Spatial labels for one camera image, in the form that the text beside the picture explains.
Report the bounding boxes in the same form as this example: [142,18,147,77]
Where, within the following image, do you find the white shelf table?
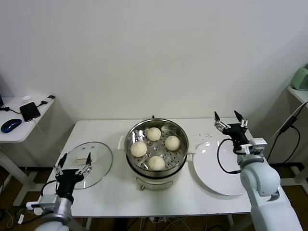
[280,86,308,187]

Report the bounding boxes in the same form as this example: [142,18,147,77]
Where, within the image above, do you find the dark computer monitor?
[0,72,5,108]

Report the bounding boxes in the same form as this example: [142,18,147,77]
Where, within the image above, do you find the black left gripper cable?
[40,180,58,198]

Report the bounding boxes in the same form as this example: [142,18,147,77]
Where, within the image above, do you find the white electric cooker base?
[126,154,193,192]

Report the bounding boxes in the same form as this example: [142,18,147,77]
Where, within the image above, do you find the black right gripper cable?
[217,138,241,174]

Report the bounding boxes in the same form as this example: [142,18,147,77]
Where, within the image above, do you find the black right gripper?
[214,110,251,145]

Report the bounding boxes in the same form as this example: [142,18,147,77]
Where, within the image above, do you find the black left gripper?
[53,152,93,200]

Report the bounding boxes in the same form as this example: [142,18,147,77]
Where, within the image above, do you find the round glass pot lid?
[58,141,113,190]

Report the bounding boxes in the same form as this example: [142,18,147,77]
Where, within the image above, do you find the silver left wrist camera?
[26,194,61,212]

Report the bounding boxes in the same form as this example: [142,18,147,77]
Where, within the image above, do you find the black usb adapter cable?
[0,95,56,114]

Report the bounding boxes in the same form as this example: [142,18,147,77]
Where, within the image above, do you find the black power adapter cable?
[266,101,308,164]

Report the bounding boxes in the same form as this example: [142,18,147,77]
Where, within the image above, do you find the stainless steel steamer basket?
[117,118,196,172]

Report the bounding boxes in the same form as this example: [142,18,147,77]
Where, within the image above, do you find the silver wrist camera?
[237,137,268,154]
[26,194,61,212]

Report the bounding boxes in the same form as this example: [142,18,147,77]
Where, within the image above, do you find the black smartphone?
[19,102,41,122]

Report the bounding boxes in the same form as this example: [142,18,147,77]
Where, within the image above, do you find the white round plate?
[192,141,251,196]

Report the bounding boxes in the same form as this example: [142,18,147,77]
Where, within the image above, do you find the mint green appliance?
[290,64,308,91]

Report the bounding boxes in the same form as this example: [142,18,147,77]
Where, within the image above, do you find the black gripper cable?
[40,180,58,198]
[217,138,241,174]

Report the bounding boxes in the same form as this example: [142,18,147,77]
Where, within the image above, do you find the white charging cable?
[31,117,46,138]

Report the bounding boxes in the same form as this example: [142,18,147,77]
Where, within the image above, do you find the white steamed baozi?
[147,155,166,171]
[130,141,147,157]
[146,127,162,141]
[165,136,181,151]

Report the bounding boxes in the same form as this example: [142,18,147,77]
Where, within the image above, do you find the white side table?
[0,96,56,207]

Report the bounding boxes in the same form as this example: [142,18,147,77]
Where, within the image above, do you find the blue computer mouse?
[0,118,22,133]

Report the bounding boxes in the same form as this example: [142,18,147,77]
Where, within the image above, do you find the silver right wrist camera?
[237,137,268,154]

